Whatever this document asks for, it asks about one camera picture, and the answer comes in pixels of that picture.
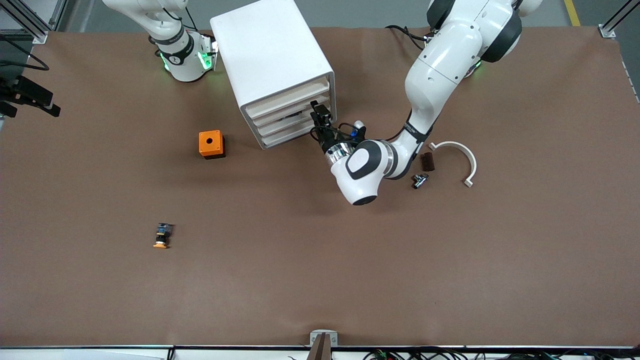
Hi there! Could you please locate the orange-capped push button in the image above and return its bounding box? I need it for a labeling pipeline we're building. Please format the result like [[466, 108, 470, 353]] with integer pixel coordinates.
[[153, 223, 174, 249]]

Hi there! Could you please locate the orange box with round hole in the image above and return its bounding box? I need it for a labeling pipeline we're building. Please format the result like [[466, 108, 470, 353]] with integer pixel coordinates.
[[198, 130, 226, 160]]

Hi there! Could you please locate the aluminium frame post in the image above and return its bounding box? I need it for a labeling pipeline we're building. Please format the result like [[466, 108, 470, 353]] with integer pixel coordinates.
[[597, 0, 640, 39], [0, 0, 68, 45]]

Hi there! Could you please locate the black arm base cable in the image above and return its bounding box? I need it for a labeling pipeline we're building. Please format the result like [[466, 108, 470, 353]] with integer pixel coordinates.
[[385, 24, 431, 51]]

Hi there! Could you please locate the white curved bracket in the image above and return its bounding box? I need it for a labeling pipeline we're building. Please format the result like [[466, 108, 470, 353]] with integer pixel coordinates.
[[428, 141, 478, 188]]

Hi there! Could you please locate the black cable bundle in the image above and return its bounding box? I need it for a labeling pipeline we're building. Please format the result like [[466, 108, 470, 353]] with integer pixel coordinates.
[[362, 348, 640, 360]]

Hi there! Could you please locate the white table edge rail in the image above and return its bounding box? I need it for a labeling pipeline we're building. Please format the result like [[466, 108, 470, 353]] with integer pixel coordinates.
[[0, 344, 640, 360]]

